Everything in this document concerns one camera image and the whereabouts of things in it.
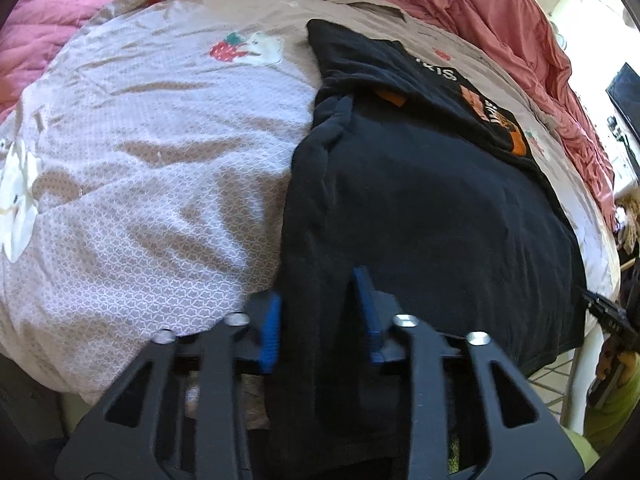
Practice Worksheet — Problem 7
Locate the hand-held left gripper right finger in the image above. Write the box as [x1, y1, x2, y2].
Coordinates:
[350, 266, 586, 480]

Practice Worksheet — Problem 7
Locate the printed blanket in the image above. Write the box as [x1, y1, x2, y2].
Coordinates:
[0, 0, 623, 411]

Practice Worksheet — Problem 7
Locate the person's right hand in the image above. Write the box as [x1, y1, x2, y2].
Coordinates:
[596, 337, 632, 383]

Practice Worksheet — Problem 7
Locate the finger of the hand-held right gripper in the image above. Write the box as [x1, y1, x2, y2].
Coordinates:
[581, 287, 623, 333]

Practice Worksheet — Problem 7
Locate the white bed frame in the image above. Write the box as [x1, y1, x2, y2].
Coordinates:
[559, 325, 601, 428]

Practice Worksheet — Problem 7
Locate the black sweater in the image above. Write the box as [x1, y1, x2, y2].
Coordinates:
[265, 19, 587, 480]

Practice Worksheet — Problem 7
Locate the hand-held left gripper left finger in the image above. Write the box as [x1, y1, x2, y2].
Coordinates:
[55, 292, 283, 480]

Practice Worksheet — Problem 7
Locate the white dresser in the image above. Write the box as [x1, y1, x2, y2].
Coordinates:
[612, 150, 640, 196]

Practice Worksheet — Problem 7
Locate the black television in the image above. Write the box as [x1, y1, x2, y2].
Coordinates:
[606, 62, 640, 146]

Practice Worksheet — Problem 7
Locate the salmon duvet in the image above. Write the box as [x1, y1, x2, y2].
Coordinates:
[210, 0, 617, 231]

